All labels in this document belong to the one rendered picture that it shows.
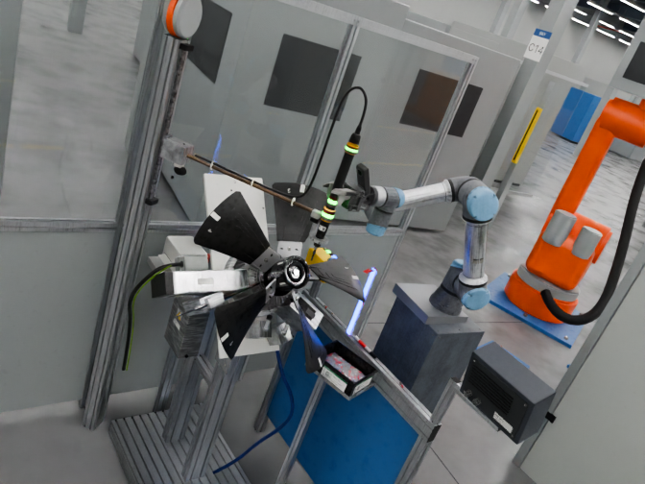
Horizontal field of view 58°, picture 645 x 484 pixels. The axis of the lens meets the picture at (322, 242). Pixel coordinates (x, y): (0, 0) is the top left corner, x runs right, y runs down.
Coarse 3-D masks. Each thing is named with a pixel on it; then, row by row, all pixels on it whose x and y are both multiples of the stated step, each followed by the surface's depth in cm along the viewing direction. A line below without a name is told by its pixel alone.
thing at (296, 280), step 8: (288, 256) 201; (296, 256) 202; (280, 264) 200; (288, 264) 201; (296, 264) 202; (304, 264) 204; (272, 272) 203; (280, 272) 199; (288, 272) 200; (304, 272) 205; (264, 280) 205; (280, 280) 200; (288, 280) 198; (296, 280) 201; (304, 280) 203; (280, 288) 203; (288, 288) 201; (296, 288) 200
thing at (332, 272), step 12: (312, 264) 220; (324, 264) 224; (336, 264) 228; (348, 264) 232; (324, 276) 215; (336, 276) 219; (348, 276) 225; (348, 288) 219; (360, 288) 225; (360, 300) 220
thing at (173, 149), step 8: (168, 136) 214; (168, 144) 212; (176, 144) 211; (184, 144) 213; (160, 152) 215; (168, 152) 213; (176, 152) 212; (184, 152) 211; (192, 152) 217; (176, 160) 213; (184, 160) 214
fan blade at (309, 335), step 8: (304, 320) 205; (304, 328) 202; (312, 328) 215; (304, 336) 200; (312, 336) 208; (304, 344) 199; (312, 344) 205; (320, 344) 215; (312, 352) 203; (320, 352) 211; (312, 360) 202; (312, 368) 200
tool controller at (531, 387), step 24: (480, 360) 189; (504, 360) 188; (480, 384) 190; (504, 384) 182; (528, 384) 180; (480, 408) 194; (504, 408) 184; (528, 408) 176; (504, 432) 187; (528, 432) 183
